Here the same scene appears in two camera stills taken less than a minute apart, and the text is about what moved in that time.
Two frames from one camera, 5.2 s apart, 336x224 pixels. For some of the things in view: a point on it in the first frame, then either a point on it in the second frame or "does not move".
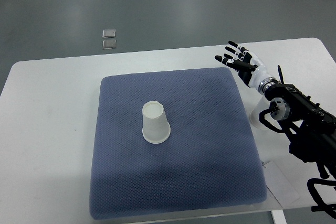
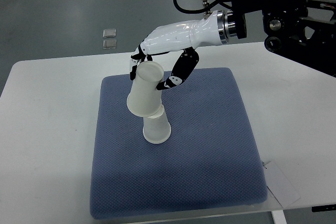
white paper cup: (263, 103) to (145, 100)
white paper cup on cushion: (156, 127) does not move
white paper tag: (279, 185) does not move
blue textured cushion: (212, 162) does not move
